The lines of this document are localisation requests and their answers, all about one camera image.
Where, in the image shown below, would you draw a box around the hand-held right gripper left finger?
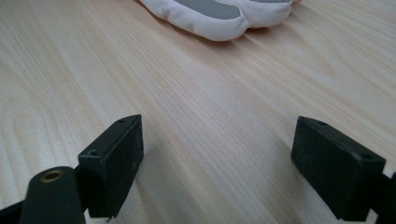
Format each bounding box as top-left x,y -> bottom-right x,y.
78,114 -> 145,218

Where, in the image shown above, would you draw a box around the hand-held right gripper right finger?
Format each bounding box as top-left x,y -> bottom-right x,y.
290,116 -> 387,222

